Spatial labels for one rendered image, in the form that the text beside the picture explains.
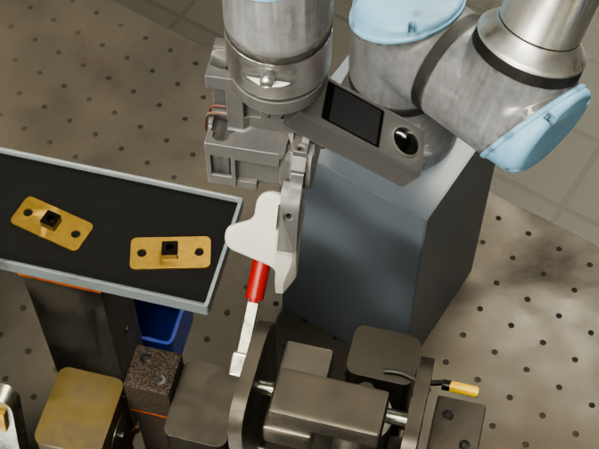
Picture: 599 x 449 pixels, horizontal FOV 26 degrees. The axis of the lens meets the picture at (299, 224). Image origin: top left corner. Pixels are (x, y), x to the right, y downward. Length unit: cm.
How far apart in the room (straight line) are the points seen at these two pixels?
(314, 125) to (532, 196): 191
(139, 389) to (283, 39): 60
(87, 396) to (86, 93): 80
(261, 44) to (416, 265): 73
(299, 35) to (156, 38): 130
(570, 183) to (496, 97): 158
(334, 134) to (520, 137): 38
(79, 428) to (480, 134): 51
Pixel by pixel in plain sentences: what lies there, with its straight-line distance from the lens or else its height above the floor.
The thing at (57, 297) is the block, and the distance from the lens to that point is 149.
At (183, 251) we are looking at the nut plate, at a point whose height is 116.
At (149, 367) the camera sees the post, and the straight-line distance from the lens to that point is 138.
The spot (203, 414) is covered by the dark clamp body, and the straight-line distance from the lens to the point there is 137.
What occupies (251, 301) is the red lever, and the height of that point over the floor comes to 113.
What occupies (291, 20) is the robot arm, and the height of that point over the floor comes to 169.
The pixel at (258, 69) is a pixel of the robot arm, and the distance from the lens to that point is 89.
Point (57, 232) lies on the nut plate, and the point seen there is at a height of 116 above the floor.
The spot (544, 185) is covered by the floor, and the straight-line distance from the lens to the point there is 286.
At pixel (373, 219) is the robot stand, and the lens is 153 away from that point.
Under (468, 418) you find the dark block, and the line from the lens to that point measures 133.
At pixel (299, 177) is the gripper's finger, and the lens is 97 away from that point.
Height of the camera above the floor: 233
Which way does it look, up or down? 58 degrees down
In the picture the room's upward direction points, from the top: straight up
